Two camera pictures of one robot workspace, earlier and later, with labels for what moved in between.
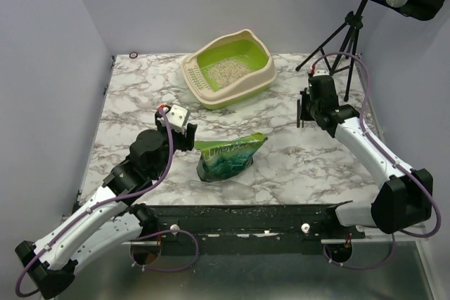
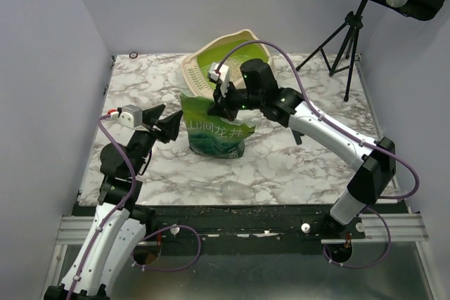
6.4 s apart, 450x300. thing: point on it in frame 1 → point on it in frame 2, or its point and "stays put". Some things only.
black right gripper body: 303,109 → 222,104
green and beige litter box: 228,69 stays put
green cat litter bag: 220,160 → 212,135
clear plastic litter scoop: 229,190 stays put
